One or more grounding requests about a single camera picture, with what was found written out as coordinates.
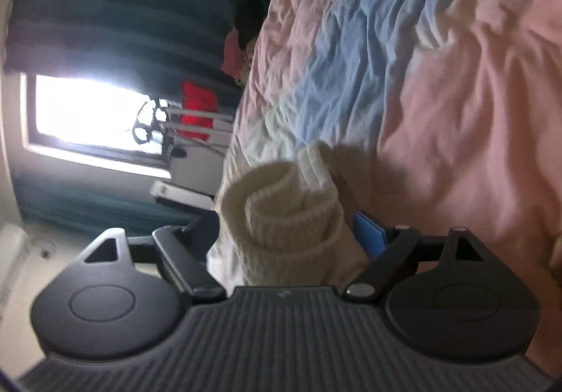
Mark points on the window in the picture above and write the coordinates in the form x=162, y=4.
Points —
x=88, y=115

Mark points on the garment steamer stand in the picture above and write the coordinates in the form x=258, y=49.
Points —
x=184, y=119

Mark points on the black wall socket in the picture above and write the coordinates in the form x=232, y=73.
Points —
x=46, y=252

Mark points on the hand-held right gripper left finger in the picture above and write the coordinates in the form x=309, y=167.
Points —
x=203, y=227

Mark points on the wide blue curtain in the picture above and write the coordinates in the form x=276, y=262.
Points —
x=131, y=1

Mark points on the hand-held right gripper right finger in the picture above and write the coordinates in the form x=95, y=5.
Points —
x=371, y=235

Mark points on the narrow blue curtain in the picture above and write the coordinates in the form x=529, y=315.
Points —
x=88, y=203

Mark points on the red bag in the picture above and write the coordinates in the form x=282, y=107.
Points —
x=200, y=104

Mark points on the pink and blue bed blanket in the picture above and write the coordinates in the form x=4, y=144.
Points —
x=417, y=67

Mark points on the cream white sweatshirt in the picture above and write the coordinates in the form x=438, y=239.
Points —
x=285, y=216

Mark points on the light pink cloth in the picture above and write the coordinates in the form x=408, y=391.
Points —
x=232, y=53

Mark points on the white standing panel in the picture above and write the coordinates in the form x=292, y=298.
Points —
x=180, y=194

